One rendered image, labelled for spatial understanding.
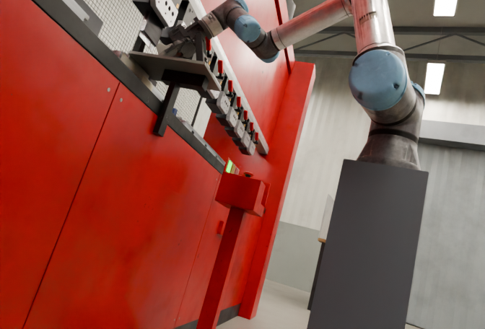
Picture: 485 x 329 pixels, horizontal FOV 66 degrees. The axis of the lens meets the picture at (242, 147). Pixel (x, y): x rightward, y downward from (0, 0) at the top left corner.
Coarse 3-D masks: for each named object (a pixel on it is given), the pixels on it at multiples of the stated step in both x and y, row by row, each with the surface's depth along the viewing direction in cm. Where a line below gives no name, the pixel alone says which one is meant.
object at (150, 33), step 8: (144, 16) 126; (152, 16) 128; (144, 24) 125; (152, 24) 129; (144, 32) 126; (152, 32) 130; (160, 32) 135; (144, 40) 128; (152, 40) 131; (152, 48) 133
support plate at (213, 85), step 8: (136, 56) 119; (144, 56) 117; (152, 56) 116; (160, 56) 115; (168, 56) 114; (144, 64) 123; (152, 64) 121; (160, 64) 120; (168, 64) 118; (176, 64) 116; (184, 64) 115; (192, 64) 113; (200, 64) 111; (152, 72) 128; (160, 72) 126; (192, 72) 119; (200, 72) 117; (208, 72) 115; (160, 80) 133; (216, 80) 122; (208, 88) 128; (216, 88) 126
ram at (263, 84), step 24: (192, 0) 146; (216, 0) 166; (264, 0) 234; (264, 24) 244; (216, 48) 177; (240, 48) 210; (240, 72) 218; (264, 72) 268; (288, 72) 348; (240, 96) 227; (264, 96) 282; (264, 120) 298; (264, 144) 315
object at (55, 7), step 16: (32, 0) 67; (48, 0) 70; (64, 16) 74; (80, 32) 79; (96, 48) 85; (112, 64) 91; (128, 80) 99; (144, 96) 107; (176, 128) 130; (192, 144) 146; (208, 160) 166
